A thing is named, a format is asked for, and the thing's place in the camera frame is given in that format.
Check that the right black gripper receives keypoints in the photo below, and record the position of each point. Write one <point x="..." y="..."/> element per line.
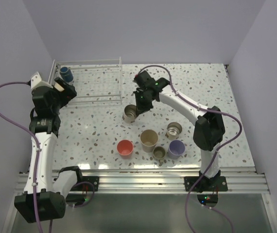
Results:
<point x="141" y="108"/>

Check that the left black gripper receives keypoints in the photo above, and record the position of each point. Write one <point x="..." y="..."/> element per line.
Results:
<point x="69" y="91"/>

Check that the steel cup with brown sleeve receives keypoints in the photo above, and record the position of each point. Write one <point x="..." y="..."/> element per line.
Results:
<point x="58" y="87"/>

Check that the blue cup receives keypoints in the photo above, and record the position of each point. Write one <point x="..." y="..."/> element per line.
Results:
<point x="66" y="74"/>

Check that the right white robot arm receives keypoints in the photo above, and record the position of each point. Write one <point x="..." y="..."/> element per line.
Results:
<point x="208" y="123"/>

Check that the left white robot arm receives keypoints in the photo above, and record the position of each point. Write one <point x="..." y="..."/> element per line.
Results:
<point x="43" y="198"/>

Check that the beige tall cup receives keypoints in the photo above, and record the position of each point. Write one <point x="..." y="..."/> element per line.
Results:
<point x="149" y="139"/>

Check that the red cup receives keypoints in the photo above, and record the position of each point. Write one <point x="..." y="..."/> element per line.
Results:
<point x="125" y="148"/>

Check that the steel cup right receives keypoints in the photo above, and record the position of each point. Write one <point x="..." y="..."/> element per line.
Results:
<point x="174" y="129"/>

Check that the small olive mug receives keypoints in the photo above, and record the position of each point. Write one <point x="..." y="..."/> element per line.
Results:
<point x="159" y="154"/>

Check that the purple cup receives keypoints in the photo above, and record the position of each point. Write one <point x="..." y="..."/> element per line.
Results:
<point x="176" y="149"/>

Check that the white wire dish rack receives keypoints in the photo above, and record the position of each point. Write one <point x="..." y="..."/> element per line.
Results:
<point x="97" y="82"/>

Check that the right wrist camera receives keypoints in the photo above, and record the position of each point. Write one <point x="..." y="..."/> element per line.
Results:
<point x="138" y="79"/>

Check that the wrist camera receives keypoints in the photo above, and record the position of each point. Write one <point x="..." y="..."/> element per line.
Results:
<point x="138" y="79"/>
<point x="36" y="81"/>

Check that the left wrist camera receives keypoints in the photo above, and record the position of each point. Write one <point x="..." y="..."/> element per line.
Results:
<point x="36" y="81"/>

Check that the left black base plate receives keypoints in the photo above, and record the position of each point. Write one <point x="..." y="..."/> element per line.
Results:
<point x="94" y="180"/>

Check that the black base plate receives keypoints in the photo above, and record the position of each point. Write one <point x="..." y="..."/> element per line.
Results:
<point x="94" y="180"/>
<point x="205" y="184"/>

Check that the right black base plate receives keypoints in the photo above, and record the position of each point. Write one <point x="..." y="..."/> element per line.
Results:
<point x="205" y="184"/>

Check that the aluminium rail frame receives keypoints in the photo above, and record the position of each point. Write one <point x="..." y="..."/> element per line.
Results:
<point x="156" y="201"/>

